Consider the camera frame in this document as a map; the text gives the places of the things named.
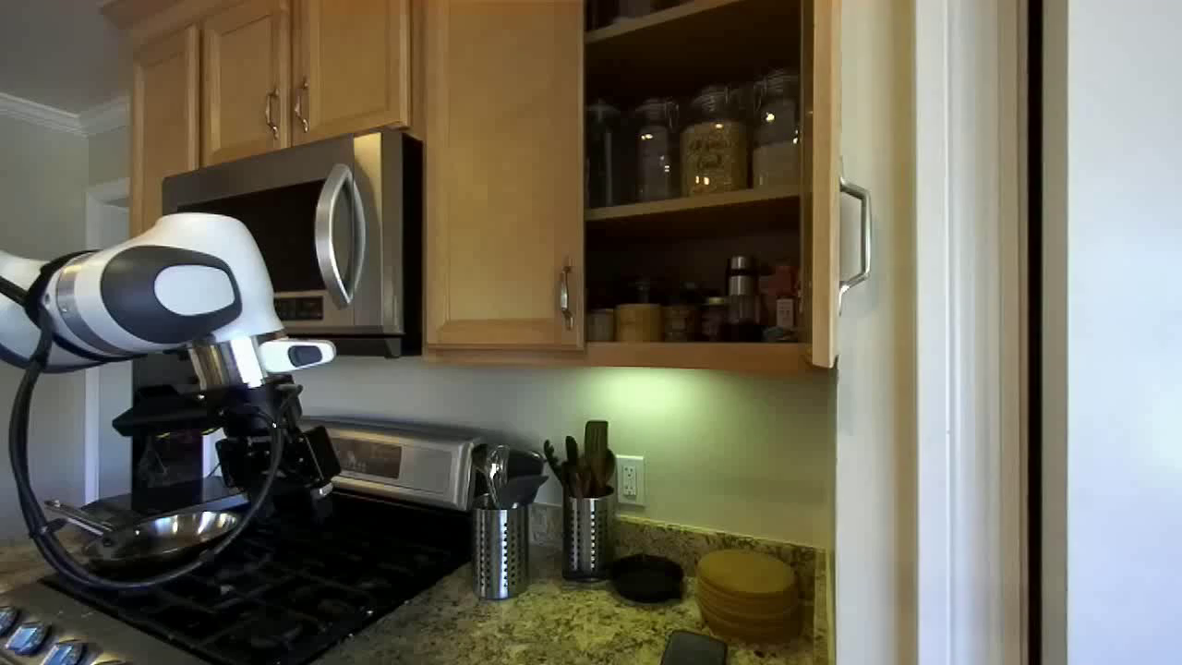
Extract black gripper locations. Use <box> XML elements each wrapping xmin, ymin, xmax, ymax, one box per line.
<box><xmin>115</xmin><ymin>380</ymin><xmax>344</xmax><ymax>499</ymax></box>

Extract tall dark sauce bottle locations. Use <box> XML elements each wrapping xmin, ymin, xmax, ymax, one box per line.
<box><xmin>720</xmin><ymin>251</ymin><xmax>763</xmax><ymax>344</ymax></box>

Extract steel frying pan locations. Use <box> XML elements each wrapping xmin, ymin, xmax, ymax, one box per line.
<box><xmin>44</xmin><ymin>497</ymin><xmax>244</xmax><ymax>571</ymax></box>

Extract perforated steel utensil holder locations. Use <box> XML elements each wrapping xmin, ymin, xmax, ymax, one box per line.
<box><xmin>562</xmin><ymin>492</ymin><xmax>622</xmax><ymax>583</ymax></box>
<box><xmin>473</xmin><ymin>499</ymin><xmax>534</xmax><ymax>601</ymax></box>

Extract stainless steel microwave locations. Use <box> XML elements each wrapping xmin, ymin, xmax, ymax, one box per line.
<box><xmin>159</xmin><ymin>127</ymin><xmax>425</xmax><ymax>361</ymax></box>

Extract dark cooking utensil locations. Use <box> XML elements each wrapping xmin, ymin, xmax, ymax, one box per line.
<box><xmin>540</xmin><ymin>435</ymin><xmax>585</xmax><ymax>499</ymax></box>

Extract wooden spatula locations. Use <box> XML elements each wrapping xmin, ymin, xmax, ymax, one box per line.
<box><xmin>580</xmin><ymin>419</ymin><xmax>622</xmax><ymax>499</ymax></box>

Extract round wooden container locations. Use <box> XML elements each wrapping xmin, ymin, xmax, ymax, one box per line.
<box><xmin>614</xmin><ymin>300</ymin><xmax>670</xmax><ymax>347</ymax></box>
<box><xmin>585</xmin><ymin>305</ymin><xmax>622</xmax><ymax>347</ymax></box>

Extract small black dish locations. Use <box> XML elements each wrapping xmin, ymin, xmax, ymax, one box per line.
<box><xmin>606</xmin><ymin>552</ymin><xmax>688</xmax><ymax>606</ymax></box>

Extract small dark spice jar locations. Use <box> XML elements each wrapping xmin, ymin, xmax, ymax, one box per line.
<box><xmin>662</xmin><ymin>287</ymin><xmax>702</xmax><ymax>344</ymax></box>
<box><xmin>699</xmin><ymin>292</ymin><xmax>733</xmax><ymax>344</ymax></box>

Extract black flat spatula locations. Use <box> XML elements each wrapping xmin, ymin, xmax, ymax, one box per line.
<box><xmin>658</xmin><ymin>627</ymin><xmax>733</xmax><ymax>665</ymax></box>

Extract clear glass storage jar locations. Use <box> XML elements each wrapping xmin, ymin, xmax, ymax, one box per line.
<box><xmin>625</xmin><ymin>98</ymin><xmax>683</xmax><ymax>205</ymax></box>
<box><xmin>585</xmin><ymin>99</ymin><xmax>625</xmax><ymax>211</ymax></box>

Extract cork coaster stack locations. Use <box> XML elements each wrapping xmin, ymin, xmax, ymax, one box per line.
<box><xmin>694</xmin><ymin>549</ymin><xmax>807</xmax><ymax>652</ymax></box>

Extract red spice jar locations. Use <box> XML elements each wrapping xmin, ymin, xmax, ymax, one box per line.
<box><xmin>763</xmin><ymin>264</ymin><xmax>807</xmax><ymax>344</ymax></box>

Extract glass jar with printed label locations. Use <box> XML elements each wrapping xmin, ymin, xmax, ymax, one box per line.
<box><xmin>679</xmin><ymin>85</ymin><xmax>753</xmax><ymax>199</ymax></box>

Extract glass jar pale contents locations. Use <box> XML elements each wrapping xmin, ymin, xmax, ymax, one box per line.
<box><xmin>749</xmin><ymin>71</ymin><xmax>807</xmax><ymax>194</ymax></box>

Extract white wall outlet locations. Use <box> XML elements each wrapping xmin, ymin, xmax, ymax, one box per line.
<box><xmin>610</xmin><ymin>450</ymin><xmax>648</xmax><ymax>510</ymax></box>

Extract white door frame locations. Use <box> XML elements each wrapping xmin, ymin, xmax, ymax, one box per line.
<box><xmin>917</xmin><ymin>0</ymin><xmax>1032</xmax><ymax>665</ymax></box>

